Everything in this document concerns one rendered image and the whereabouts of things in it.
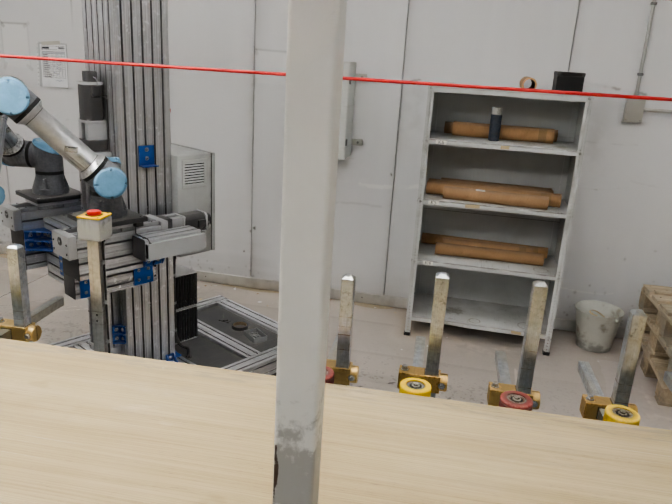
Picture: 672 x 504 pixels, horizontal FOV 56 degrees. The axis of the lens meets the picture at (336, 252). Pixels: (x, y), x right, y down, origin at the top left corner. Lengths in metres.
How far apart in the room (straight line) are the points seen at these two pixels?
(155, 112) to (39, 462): 1.77
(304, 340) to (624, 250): 3.85
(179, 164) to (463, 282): 2.28
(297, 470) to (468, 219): 3.61
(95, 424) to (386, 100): 3.17
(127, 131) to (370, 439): 1.79
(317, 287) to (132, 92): 2.19
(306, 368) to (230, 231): 4.00
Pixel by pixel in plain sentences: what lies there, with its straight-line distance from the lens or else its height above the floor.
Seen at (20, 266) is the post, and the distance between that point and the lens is 2.10.
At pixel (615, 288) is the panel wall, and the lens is 4.51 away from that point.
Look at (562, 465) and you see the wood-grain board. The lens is 1.48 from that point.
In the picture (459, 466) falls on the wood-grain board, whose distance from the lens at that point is 1.40.
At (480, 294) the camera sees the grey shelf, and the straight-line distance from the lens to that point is 4.44.
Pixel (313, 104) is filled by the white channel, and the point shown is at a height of 1.65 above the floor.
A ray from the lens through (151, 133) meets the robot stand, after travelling 2.85.
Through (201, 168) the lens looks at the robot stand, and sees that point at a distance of 2.95.
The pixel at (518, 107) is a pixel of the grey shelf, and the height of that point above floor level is 1.44.
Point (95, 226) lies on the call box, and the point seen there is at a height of 1.20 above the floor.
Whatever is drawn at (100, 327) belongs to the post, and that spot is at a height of 0.88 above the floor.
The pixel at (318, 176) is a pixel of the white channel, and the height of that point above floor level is 1.58.
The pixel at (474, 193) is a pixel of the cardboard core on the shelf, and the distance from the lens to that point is 3.85.
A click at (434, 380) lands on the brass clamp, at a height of 0.86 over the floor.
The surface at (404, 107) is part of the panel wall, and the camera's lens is 4.22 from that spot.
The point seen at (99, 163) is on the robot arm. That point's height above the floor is 1.28.
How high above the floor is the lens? 1.70
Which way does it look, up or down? 17 degrees down
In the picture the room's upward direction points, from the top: 3 degrees clockwise
